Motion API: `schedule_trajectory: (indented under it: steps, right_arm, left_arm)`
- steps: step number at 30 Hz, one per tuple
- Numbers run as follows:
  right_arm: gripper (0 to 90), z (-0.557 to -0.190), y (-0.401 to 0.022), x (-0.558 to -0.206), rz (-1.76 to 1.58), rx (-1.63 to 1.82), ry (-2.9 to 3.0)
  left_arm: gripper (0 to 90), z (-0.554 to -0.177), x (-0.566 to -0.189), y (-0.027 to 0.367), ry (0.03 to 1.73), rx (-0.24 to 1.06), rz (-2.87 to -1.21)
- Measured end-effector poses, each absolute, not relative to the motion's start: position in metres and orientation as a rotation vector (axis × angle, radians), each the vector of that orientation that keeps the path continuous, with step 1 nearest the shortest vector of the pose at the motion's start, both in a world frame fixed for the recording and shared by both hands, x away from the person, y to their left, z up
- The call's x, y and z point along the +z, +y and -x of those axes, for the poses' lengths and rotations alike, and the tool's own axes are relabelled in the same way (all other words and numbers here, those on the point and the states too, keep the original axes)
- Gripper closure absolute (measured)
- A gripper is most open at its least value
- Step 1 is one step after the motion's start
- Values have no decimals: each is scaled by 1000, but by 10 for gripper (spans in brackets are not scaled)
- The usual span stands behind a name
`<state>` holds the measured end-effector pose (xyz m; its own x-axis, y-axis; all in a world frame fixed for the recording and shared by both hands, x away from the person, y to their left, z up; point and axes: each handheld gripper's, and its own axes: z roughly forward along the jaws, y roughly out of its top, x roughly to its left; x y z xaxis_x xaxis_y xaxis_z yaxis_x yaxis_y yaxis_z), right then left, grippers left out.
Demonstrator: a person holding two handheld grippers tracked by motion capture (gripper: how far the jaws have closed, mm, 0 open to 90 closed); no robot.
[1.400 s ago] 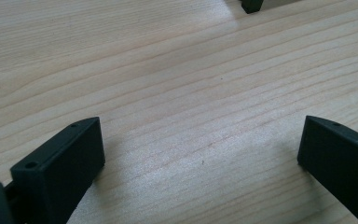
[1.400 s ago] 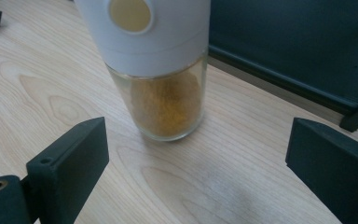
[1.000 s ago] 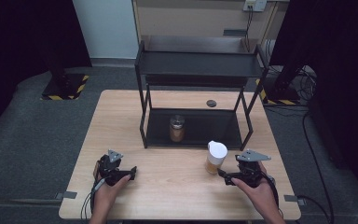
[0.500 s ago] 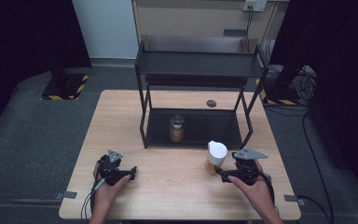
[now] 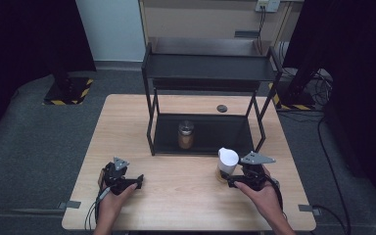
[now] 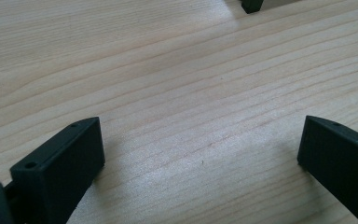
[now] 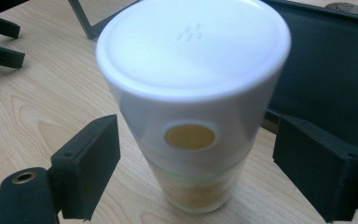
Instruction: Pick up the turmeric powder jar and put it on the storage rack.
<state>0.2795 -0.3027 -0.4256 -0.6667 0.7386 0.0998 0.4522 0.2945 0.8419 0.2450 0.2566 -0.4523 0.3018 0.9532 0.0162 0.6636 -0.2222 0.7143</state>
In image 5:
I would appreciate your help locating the black stand with striped base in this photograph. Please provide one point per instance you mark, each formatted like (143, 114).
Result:
(68, 91)
(293, 98)

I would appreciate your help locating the dark curtain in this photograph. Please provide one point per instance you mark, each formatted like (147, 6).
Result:
(19, 49)
(359, 81)

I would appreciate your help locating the person's left hand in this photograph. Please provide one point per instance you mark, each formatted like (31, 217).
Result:
(109, 209)

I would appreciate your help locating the beige wooden panel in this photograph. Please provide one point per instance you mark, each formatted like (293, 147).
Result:
(202, 19)

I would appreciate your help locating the white wall power outlet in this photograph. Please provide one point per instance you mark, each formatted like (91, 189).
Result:
(267, 5)

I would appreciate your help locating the person's right hand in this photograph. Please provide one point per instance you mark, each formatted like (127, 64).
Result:
(269, 202)

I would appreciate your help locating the dark round table grommet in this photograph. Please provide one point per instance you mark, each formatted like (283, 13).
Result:
(222, 108)

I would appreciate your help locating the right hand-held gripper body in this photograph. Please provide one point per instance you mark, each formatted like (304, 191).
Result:
(254, 176)

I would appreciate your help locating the black metal two-tier shelf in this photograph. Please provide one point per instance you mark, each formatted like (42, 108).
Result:
(205, 68)

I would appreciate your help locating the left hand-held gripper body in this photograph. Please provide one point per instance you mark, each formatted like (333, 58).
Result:
(117, 179)

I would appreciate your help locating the glass jar with white lid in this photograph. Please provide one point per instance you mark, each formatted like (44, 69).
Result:
(227, 161)

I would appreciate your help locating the grey table edge bracket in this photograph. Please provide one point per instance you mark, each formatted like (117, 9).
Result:
(70, 204)
(308, 209)

